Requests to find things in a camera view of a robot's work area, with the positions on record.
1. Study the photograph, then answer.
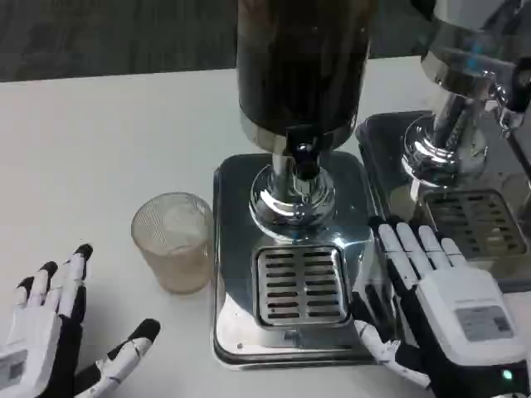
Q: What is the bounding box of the clear ribbed glass cup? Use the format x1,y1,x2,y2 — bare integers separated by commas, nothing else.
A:
130,192,215,296

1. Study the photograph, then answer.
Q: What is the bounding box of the dark drink dispenser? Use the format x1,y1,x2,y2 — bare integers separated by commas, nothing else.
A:
235,0,379,241

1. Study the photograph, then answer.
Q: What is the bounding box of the steel drip tray with grid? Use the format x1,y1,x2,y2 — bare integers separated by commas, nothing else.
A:
355,109,531,291
212,150,389,366

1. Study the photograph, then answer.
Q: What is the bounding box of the black dispenser tap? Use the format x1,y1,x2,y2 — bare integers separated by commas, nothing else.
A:
285,126,324,182
508,56,531,114

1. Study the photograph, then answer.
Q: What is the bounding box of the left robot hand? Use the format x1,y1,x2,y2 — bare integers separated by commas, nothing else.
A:
0,243,162,398

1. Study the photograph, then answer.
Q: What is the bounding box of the steel drink dispenser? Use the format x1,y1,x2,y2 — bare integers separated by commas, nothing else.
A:
402,0,531,187

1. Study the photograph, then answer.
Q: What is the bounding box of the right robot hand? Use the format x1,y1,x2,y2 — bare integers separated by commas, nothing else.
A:
350,215,531,398

